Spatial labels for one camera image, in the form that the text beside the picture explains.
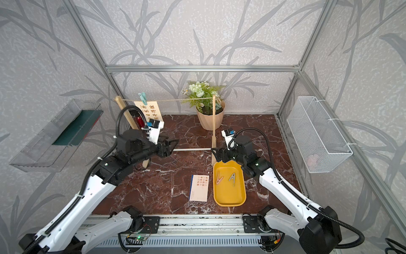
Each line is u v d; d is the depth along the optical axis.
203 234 0.73
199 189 0.85
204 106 1.02
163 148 0.57
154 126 0.56
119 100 0.65
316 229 0.38
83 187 0.42
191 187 0.86
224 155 0.66
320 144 0.61
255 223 0.74
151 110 0.70
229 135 0.66
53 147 0.66
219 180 0.87
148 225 0.73
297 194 0.44
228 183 0.85
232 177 0.88
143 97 0.64
